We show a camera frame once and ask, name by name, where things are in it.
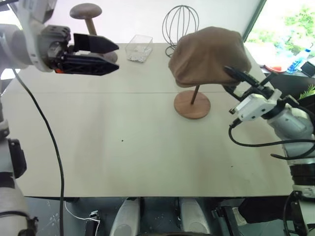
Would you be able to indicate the green plant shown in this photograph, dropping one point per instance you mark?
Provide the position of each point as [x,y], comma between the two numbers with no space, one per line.
[308,92]

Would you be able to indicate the clear plastic box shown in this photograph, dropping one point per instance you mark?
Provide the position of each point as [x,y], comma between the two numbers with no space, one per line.
[139,50]

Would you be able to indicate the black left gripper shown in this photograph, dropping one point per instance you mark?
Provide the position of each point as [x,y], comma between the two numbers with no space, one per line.
[57,39]

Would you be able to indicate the wooden hat stand, thin rod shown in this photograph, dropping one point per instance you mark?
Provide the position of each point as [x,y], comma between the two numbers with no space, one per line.
[192,108]

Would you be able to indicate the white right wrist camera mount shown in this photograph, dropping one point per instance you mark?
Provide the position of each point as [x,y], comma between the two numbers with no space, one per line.
[253,107]

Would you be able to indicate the brown cap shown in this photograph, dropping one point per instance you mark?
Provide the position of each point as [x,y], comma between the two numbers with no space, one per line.
[209,56]

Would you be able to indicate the grey rounded shape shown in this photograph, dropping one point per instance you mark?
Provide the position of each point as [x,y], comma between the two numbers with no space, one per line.
[125,218]
[194,216]

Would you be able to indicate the wooden mushroom-shaped hat stand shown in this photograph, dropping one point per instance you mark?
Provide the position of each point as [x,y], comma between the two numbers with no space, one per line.
[85,11]

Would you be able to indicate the dark green slanted frame bar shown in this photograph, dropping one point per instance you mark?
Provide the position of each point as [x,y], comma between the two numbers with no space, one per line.
[254,19]

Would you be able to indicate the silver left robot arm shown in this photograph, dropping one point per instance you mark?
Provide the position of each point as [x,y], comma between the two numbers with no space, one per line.
[9,49]

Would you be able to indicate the red plate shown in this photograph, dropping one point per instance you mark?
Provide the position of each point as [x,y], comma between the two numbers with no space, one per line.
[273,68]

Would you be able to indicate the blue water bottle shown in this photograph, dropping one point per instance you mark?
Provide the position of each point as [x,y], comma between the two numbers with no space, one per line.
[296,61]

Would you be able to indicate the black box-shaped object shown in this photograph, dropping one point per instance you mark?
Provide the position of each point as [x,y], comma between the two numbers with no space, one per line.
[308,68]

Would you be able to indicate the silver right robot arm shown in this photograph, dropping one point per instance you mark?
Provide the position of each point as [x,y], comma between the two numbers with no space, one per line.
[292,123]

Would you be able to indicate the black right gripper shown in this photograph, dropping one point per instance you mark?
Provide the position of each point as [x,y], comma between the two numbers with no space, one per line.
[258,88]

